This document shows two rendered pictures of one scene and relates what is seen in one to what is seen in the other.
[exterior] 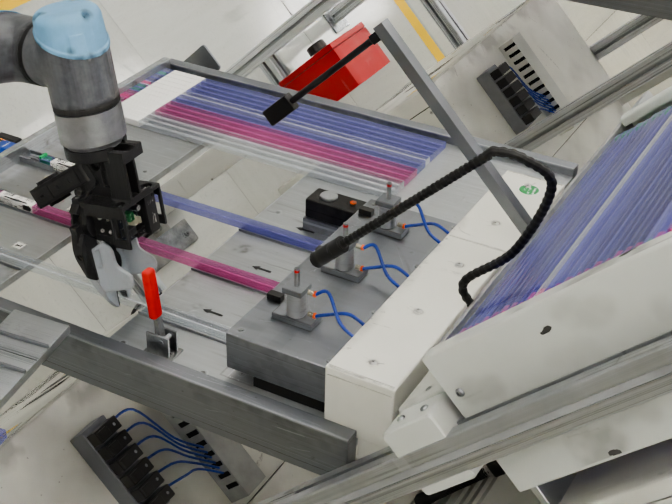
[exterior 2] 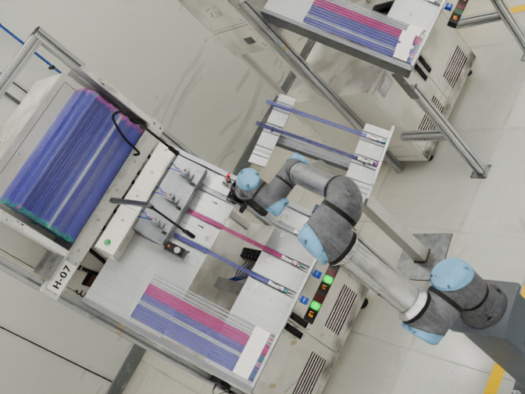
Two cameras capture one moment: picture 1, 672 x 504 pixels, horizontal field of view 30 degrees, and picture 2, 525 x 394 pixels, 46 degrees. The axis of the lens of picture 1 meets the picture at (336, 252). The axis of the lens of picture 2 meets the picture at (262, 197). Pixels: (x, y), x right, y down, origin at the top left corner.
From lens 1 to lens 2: 2.50 m
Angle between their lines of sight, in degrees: 78
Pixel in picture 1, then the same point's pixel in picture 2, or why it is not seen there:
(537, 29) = not seen: outside the picture
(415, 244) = (149, 216)
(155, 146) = (247, 309)
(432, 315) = (148, 170)
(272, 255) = (198, 234)
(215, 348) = (212, 185)
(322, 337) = (180, 167)
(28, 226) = (282, 247)
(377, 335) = (164, 161)
